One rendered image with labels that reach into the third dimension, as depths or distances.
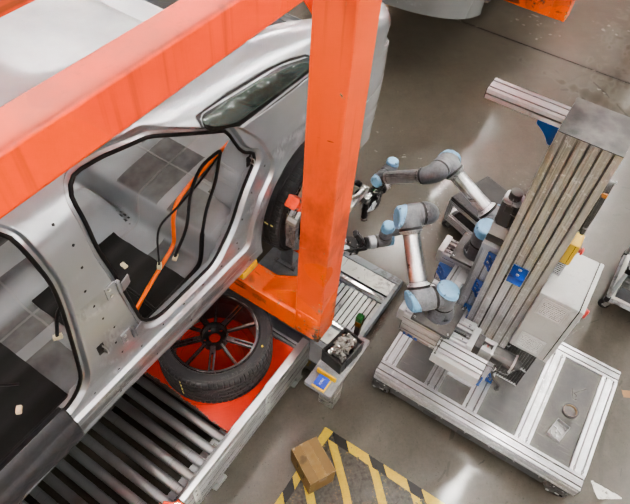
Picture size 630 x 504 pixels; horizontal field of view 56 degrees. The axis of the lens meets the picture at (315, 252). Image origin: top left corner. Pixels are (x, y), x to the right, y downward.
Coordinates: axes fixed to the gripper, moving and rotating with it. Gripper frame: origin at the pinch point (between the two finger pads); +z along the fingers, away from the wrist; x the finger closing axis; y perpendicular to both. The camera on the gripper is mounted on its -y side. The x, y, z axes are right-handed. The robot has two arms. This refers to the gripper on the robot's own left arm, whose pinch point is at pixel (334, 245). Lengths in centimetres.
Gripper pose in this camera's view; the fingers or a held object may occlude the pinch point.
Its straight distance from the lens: 332.5
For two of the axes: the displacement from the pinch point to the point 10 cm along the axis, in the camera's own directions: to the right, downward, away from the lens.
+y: -0.7, 5.7, 8.2
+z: -9.7, 1.5, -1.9
